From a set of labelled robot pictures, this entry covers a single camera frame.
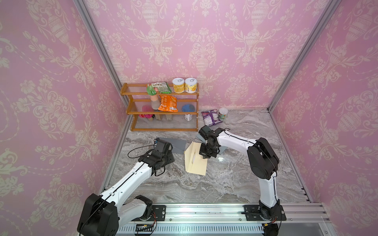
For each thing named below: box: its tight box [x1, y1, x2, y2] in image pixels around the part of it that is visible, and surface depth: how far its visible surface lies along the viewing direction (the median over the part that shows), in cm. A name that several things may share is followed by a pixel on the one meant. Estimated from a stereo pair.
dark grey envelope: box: [158, 137, 187, 154], surface depth 103 cm
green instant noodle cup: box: [218, 107, 229, 121], surface depth 115 cm
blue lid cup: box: [181, 103, 196, 122], surface depth 108 cm
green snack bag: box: [146, 81, 172, 96], surface depth 91 cm
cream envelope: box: [184, 141, 208, 177], surface depth 93 cm
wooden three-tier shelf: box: [120, 82, 200, 132], surface depth 107 cm
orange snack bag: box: [157, 94, 179, 113], surface depth 101 cm
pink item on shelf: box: [138, 105, 155, 119], surface depth 107 cm
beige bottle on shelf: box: [150, 94, 161, 111], surface depth 99 cm
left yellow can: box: [172, 77, 185, 94], surface depth 91 cm
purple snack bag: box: [201, 109, 223, 127], surface depth 115 cm
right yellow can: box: [184, 77, 198, 94], surface depth 91 cm
